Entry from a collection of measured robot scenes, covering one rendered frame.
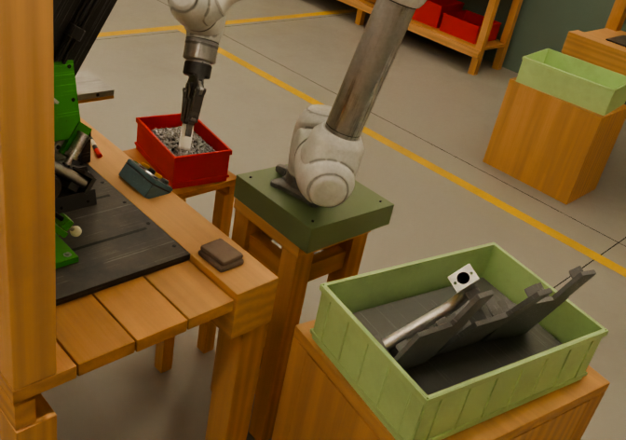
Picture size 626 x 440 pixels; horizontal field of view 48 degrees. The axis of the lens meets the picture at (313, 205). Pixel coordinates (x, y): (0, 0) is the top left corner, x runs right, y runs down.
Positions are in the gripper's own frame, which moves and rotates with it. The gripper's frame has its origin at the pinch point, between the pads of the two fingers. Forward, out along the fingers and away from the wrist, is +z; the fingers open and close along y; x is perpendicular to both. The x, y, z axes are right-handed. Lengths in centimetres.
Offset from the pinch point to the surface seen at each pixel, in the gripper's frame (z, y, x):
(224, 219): 25, 49, -35
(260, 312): 42, -21, -21
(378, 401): 52, -58, -36
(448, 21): -161, 360, -353
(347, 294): 33, -35, -37
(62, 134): 5.3, 14.6, 29.2
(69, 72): -11.4, 12.9, 30.4
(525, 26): -171, 329, -421
